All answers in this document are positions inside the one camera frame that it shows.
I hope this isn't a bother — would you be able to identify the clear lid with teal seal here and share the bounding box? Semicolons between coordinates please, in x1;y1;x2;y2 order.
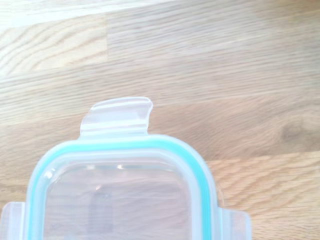
0;96;252;240

